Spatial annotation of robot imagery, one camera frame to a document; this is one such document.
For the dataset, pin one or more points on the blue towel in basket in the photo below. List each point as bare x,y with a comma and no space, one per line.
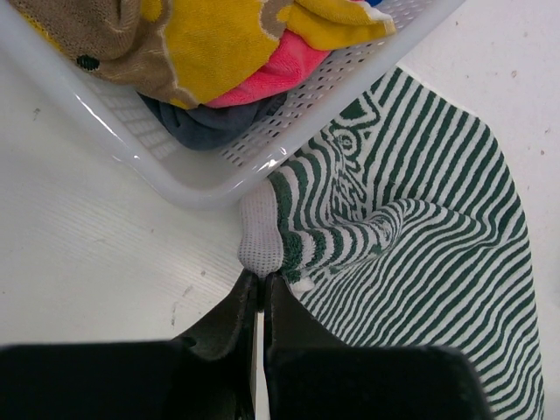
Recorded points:
374,3

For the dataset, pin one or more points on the yellow brown towel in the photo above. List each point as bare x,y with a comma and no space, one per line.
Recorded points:
188,53

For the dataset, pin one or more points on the dark grey towel in basket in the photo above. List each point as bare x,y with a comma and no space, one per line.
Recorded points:
204,128

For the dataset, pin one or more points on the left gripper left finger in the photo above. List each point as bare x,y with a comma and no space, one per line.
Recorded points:
216,377

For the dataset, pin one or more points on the pink towel in basket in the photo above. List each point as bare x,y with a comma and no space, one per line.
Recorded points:
288,66

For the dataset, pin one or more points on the white perforated plastic basket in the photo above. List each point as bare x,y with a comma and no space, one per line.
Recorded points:
209,158

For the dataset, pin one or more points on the green white striped towel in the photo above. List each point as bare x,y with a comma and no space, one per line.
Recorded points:
399,224

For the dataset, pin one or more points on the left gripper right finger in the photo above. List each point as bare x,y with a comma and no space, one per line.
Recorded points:
298,355

